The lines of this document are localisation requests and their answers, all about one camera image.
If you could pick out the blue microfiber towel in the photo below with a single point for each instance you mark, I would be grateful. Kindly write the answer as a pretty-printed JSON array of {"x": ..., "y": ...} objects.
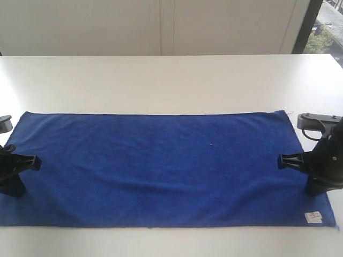
[{"x": 104, "y": 171}]

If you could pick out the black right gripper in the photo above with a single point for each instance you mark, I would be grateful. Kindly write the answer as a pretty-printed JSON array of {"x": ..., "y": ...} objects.
[{"x": 323, "y": 163}]

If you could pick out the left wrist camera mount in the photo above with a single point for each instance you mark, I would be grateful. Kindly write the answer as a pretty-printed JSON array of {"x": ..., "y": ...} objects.
[{"x": 5, "y": 124}]

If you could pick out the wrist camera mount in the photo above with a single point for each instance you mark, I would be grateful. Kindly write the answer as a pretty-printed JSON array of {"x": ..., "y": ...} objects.
[
  {"x": 5, "y": 124},
  {"x": 316, "y": 122}
]

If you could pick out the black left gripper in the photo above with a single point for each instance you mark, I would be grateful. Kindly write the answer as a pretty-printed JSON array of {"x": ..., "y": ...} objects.
[{"x": 11, "y": 163}]

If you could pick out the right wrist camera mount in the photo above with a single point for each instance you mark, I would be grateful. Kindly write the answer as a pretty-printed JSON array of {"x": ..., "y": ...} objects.
[{"x": 316, "y": 122}]

